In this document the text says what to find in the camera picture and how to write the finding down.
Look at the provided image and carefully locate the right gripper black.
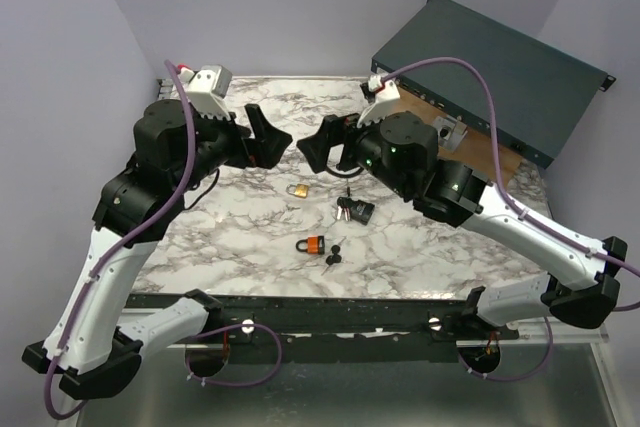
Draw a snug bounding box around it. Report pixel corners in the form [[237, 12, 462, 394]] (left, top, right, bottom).
[[297, 102, 411, 198]]

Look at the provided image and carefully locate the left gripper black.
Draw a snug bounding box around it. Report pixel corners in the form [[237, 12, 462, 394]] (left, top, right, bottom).
[[175, 101, 293, 192]]

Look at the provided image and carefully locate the brass padlock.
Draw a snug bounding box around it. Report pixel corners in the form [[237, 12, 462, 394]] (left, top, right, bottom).
[[285, 183, 310, 199]]

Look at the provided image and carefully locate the black padlock key bunch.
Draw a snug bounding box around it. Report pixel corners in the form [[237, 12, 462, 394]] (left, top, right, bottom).
[[336, 185, 352, 222]]

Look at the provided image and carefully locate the black padlock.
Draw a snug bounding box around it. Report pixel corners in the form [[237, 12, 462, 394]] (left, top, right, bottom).
[[348, 199, 375, 226]]

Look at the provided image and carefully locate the orange padlock with keys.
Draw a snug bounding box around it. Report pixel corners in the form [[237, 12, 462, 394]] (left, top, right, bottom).
[[295, 236, 326, 255]]

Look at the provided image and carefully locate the orange padlock key bunch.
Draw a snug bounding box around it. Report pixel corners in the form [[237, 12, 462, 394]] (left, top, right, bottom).
[[318, 236, 346, 274]]

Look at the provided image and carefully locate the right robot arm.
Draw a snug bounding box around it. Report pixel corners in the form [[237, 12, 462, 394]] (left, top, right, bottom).
[[297, 112, 626, 339]]

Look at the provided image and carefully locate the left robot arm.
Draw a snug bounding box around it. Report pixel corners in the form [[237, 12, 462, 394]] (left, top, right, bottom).
[[22, 100, 292, 401]]

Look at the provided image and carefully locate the wooden board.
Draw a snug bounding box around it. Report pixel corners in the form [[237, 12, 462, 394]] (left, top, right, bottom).
[[395, 90, 497, 180]]

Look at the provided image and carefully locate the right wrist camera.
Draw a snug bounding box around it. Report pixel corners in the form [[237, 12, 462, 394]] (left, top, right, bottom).
[[357, 74, 400, 128]]

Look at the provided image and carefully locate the small grey stand camera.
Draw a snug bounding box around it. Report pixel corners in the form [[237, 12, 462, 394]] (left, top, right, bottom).
[[432, 116, 468, 152]]

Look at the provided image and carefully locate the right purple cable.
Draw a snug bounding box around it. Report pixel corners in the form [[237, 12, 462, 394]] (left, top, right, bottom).
[[382, 56, 640, 312]]

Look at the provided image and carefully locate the black mounting rail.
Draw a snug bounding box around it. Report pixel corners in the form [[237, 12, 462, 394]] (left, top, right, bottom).
[[206, 295, 519, 364]]

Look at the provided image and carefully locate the dark teal network switch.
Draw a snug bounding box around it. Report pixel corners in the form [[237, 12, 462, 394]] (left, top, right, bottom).
[[371, 0, 616, 168]]

